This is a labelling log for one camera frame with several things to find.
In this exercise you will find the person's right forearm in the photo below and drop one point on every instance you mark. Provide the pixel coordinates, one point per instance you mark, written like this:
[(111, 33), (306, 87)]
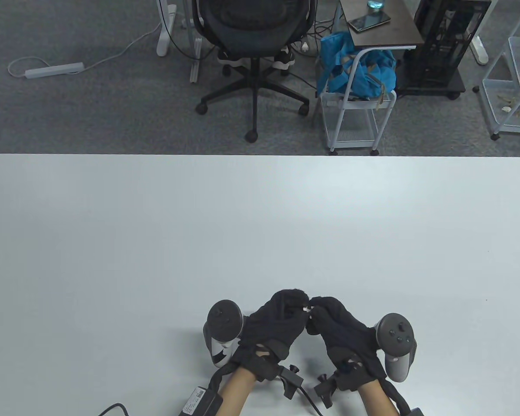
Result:
[(377, 401)]

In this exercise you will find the black box with white label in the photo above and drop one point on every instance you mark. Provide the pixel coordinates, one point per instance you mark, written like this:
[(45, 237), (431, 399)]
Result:
[(195, 401)]

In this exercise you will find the black computer tower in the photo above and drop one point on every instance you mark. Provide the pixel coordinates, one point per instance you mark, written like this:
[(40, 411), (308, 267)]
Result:
[(446, 39)]

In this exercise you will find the thin white desk leg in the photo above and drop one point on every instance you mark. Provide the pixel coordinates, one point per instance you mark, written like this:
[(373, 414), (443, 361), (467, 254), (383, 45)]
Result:
[(196, 60)]

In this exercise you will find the black round-top controller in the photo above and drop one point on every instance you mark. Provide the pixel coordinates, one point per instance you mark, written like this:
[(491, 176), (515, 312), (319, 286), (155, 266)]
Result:
[(396, 336), (222, 318)]

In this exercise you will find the plain black box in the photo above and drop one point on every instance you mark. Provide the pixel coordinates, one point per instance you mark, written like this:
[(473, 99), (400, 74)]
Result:
[(417, 411)]

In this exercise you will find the person's left forearm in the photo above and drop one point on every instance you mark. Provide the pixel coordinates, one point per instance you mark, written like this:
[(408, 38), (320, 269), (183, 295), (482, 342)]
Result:
[(238, 390)]

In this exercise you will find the black mesh office chair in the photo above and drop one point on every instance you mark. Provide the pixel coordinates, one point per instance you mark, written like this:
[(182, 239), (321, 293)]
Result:
[(253, 26)]

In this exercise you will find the blue fabric bag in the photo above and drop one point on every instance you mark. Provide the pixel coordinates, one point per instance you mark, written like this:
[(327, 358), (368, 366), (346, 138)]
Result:
[(372, 73)]

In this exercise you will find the person's left hand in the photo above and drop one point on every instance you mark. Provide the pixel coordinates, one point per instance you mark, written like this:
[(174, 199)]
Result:
[(277, 325)]

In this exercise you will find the white side table dark top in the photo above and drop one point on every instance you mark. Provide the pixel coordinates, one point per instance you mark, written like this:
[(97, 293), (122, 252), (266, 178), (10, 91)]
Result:
[(390, 32)]

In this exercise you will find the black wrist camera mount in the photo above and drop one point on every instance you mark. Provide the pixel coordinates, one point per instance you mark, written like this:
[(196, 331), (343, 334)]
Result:
[(292, 381), (327, 390)]

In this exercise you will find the person's right hand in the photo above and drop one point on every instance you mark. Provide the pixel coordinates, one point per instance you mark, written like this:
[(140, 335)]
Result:
[(346, 340)]

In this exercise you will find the black smartphone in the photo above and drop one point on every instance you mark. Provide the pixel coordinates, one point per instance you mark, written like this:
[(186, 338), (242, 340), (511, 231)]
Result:
[(368, 21)]

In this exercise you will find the clear glass with blue tint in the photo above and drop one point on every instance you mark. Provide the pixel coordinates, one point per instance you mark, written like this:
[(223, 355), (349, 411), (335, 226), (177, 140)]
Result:
[(376, 5)]

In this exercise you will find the white power strip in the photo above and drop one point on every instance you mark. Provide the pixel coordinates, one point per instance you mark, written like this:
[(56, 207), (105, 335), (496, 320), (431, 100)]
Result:
[(54, 70)]

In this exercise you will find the black wheeled stand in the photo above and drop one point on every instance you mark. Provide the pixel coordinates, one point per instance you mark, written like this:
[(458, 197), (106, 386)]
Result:
[(442, 86)]

